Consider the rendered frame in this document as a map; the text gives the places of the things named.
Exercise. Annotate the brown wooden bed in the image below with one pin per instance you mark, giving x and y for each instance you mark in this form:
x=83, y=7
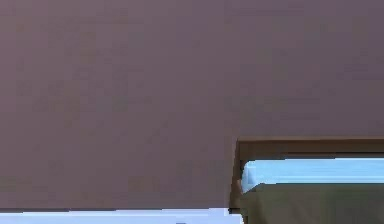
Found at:
x=310, y=203

